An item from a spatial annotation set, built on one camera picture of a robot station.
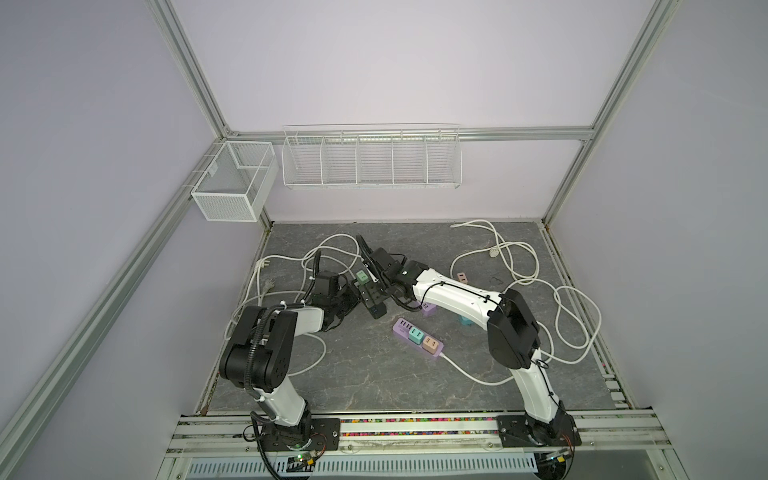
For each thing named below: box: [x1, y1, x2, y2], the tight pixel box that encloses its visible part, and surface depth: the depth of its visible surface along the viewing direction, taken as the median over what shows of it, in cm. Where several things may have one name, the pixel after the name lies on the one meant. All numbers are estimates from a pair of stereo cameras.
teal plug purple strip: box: [408, 327, 425, 345], surface depth 85 cm
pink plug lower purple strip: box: [422, 336, 439, 354], surface depth 84 cm
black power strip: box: [354, 280, 388, 319], surface depth 82 cm
